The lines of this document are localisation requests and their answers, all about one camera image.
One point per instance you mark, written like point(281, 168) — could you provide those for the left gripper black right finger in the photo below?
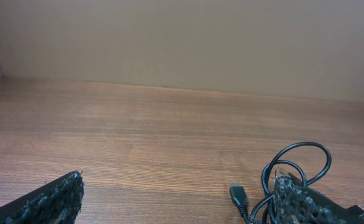
point(293, 203)

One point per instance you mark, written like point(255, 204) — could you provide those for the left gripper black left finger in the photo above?
point(59, 201)

